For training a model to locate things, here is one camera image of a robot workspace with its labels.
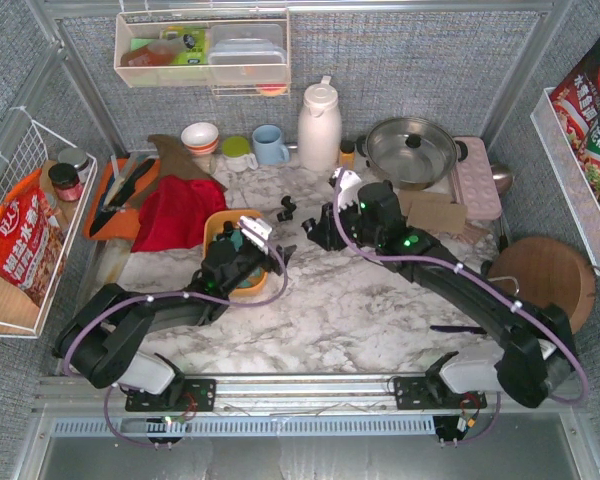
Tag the red snack bag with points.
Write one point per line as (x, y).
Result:
(30, 245)

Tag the right wire basket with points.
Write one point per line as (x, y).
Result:
(575, 189)

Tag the orange storage basket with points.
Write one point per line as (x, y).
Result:
(214, 227)

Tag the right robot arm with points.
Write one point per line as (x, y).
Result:
(538, 350)

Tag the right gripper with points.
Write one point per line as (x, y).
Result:
(323, 230)

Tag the white thermos jug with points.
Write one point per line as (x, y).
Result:
(319, 127)

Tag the green lidded cup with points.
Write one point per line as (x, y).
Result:
(237, 154)

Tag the black coffee capsule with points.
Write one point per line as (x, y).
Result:
(228, 228)
(309, 225)
(288, 203)
(285, 215)

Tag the striped oven mitt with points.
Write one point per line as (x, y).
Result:
(471, 234)

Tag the brown felt cloth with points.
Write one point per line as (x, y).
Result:
(175, 160)

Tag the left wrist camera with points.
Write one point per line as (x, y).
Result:
(257, 231)

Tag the white handled knife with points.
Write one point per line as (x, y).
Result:
(119, 180)

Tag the black kitchen knife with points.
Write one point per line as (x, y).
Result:
(125, 192)

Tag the pink egg tray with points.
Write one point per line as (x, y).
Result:
(472, 181)

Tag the steel ladle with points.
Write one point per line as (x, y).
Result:
(503, 178)

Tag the clear plastic container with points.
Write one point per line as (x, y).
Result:
(247, 54)

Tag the white wall basket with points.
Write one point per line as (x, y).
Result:
(143, 59)

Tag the left wire basket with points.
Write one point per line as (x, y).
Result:
(19, 316)

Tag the orange cutting tray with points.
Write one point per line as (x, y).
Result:
(115, 200)

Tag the white orange striped bowl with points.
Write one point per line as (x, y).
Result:
(201, 138)

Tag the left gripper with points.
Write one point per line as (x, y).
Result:
(271, 252)

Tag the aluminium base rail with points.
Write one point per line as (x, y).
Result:
(279, 406)

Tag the metal board stand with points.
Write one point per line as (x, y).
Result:
(507, 285)

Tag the round wooden cutting board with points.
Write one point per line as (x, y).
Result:
(550, 272)

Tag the steel pot with lid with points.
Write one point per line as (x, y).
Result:
(410, 152)

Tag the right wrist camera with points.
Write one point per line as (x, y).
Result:
(346, 184)

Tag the dark lidded jar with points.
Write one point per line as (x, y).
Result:
(65, 182)

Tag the red cloth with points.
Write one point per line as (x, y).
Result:
(174, 216)

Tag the green packet in basket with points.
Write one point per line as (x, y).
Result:
(197, 45)

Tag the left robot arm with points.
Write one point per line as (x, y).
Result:
(102, 341)

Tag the silver lidded jar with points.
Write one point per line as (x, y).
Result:
(76, 157)

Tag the wire basket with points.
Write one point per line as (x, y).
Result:
(575, 189)
(19, 316)

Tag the cork mat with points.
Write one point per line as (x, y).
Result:
(437, 216)
(408, 198)

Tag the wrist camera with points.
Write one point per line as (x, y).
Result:
(257, 231)
(346, 184)

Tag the orange spice bottle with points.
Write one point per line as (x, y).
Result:
(347, 154)

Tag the blue mug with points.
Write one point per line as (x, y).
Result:
(268, 145)

